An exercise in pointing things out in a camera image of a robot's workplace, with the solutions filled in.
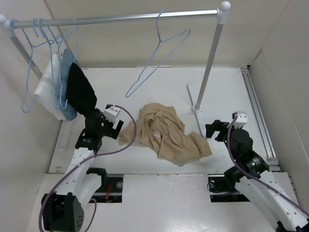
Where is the aluminium rail right side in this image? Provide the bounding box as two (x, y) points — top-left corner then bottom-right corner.
(240, 68), (281, 172)

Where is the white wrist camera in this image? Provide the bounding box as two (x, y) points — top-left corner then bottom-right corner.
(103, 104), (121, 122)
(232, 111), (248, 129)

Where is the white hanging garment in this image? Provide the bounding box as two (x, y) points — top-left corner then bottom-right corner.
(34, 54), (65, 120)

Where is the blue hanger with white garment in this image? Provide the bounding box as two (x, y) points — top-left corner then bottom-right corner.
(31, 18), (64, 110)

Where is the beige t shirt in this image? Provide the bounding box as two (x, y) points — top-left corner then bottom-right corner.
(118, 103), (212, 165)

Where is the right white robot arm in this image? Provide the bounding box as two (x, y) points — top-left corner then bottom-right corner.
(205, 120), (309, 232)

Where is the purple cable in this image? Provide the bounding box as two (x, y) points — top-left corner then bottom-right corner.
(225, 115), (309, 218)
(38, 104), (138, 232)

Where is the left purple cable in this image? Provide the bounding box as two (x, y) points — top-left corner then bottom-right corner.
(38, 104), (138, 232)

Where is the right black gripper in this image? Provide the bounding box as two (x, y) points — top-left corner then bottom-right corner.
(205, 119), (242, 160)

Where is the light blue wire hanger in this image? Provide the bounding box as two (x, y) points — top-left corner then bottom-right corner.
(125, 10), (191, 98)

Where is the empty blue hanger far left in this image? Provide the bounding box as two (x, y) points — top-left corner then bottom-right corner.
(9, 19), (48, 114)

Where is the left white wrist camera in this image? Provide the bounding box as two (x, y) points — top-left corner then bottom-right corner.
(103, 104), (121, 122)

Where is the black hanging garment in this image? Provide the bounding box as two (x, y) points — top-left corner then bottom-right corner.
(66, 63), (97, 116)

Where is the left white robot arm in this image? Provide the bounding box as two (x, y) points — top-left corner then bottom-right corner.
(39, 105), (123, 232)

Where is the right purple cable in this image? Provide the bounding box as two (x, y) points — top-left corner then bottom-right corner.
(225, 115), (309, 218)

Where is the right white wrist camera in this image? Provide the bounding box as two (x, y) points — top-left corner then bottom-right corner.
(232, 111), (248, 129)

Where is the blue hanger with black garment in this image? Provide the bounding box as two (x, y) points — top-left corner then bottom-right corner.
(55, 17), (80, 64)

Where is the blue hanging garment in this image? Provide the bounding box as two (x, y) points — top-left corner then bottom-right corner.
(60, 49), (77, 121)

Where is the silver clothes rack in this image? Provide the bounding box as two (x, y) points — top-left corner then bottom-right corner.
(0, 1), (231, 136)

